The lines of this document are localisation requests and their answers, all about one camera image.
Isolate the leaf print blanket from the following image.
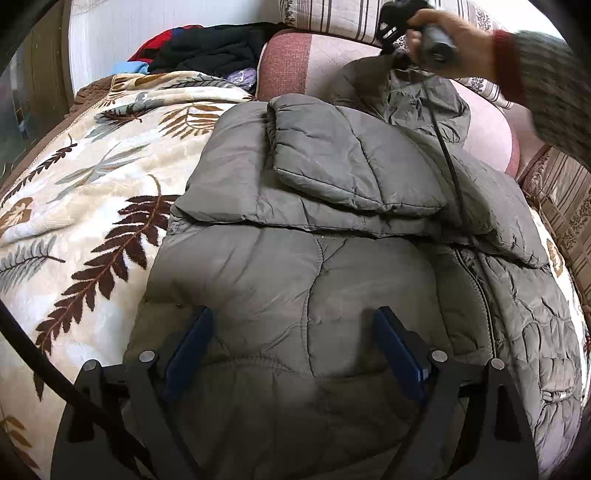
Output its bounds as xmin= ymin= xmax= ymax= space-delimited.
xmin=0 ymin=73 xmax=589 ymax=480

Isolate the striped beige bedding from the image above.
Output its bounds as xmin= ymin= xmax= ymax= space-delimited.
xmin=517 ymin=143 xmax=591 ymax=315

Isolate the person's right hand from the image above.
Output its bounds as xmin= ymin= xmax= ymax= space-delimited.
xmin=405 ymin=8 xmax=499 ymax=85

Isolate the pink pillow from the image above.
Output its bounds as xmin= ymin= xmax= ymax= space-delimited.
xmin=256 ymin=28 xmax=522 ymax=178

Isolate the light blue cloth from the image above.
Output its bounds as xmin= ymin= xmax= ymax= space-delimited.
xmin=111 ymin=61 xmax=151 ymax=77

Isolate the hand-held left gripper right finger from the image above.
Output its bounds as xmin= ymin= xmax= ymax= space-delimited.
xmin=373 ymin=305 xmax=540 ymax=480

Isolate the red cloth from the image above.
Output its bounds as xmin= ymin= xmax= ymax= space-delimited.
xmin=128 ymin=25 xmax=204 ymax=63

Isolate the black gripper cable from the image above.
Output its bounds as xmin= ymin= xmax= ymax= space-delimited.
xmin=413 ymin=65 xmax=468 ymax=232
xmin=0 ymin=302 xmax=155 ymax=480

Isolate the purple cloth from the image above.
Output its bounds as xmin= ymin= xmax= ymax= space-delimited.
xmin=222 ymin=68 xmax=258 ymax=94

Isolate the striped floral cushion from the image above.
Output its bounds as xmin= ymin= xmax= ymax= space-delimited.
xmin=277 ymin=0 xmax=515 ymax=109

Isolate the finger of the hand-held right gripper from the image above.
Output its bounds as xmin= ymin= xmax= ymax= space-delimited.
xmin=378 ymin=17 xmax=409 ymax=56

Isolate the black clothes pile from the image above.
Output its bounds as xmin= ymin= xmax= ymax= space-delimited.
xmin=148 ymin=22 xmax=287 ymax=77

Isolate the wooden bed frame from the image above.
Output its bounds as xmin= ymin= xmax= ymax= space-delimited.
xmin=0 ymin=0 xmax=77 ymax=185

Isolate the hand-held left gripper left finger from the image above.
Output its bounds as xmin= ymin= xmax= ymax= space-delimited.
xmin=51 ymin=305 xmax=215 ymax=480

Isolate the grey-green puffer jacket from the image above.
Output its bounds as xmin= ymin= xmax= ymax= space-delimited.
xmin=124 ymin=55 xmax=583 ymax=480

